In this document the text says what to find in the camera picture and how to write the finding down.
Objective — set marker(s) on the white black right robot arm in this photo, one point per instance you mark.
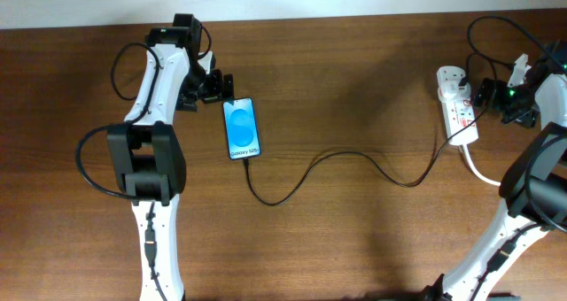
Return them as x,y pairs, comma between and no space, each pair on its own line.
533,198

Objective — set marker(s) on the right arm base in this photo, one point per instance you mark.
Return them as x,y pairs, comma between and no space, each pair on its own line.
435,292

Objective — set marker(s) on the blue Galaxy smartphone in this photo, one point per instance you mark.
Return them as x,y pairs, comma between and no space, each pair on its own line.
241,129

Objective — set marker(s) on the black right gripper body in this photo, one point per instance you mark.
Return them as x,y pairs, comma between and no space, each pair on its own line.
489,93

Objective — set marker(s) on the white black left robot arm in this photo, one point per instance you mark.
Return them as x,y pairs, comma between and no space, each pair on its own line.
148,160

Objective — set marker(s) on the white power strip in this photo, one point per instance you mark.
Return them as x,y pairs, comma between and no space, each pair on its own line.
458,117

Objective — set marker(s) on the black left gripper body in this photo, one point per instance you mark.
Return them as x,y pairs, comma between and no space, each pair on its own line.
207,88

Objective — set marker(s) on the white USB charger plug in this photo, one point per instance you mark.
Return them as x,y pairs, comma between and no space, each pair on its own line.
449,84

